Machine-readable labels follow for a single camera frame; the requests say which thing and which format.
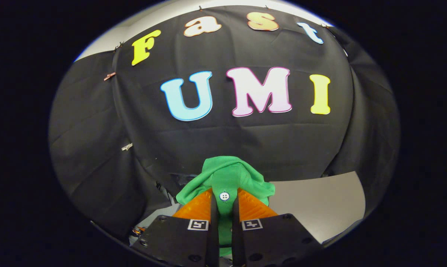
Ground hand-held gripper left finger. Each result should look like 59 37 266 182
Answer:
132 188 220 267

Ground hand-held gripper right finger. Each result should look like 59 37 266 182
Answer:
231 188 323 267

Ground green polo shirt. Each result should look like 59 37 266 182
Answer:
176 156 276 260

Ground black backdrop cloth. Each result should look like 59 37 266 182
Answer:
49 5 401 241

